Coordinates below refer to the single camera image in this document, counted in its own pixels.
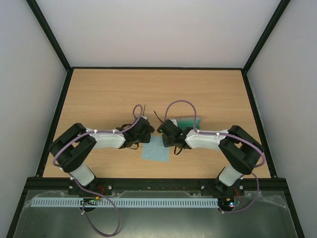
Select grey glasses case green inside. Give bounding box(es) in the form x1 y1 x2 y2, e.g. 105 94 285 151
176 117 202 130

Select light blue cleaning cloth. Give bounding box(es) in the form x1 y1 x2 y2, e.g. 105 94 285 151
141 136 169 162

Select black round sunglasses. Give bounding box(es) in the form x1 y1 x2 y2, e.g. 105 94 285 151
142 104 163 123

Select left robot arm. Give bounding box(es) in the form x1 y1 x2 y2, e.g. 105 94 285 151
49 117 155 186

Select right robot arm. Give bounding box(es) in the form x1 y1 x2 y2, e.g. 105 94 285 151
157 119 266 194

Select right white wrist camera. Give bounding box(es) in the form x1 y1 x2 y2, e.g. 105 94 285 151
171 119 178 126

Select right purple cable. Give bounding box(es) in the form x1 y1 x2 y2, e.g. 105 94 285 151
164 100 266 214

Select black front mounting rail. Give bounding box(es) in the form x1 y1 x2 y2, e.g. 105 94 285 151
24 176 288 198

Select light blue slotted cable duct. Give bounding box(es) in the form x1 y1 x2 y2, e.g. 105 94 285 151
31 197 218 208

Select black aluminium frame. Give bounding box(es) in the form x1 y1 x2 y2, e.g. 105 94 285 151
7 0 304 238

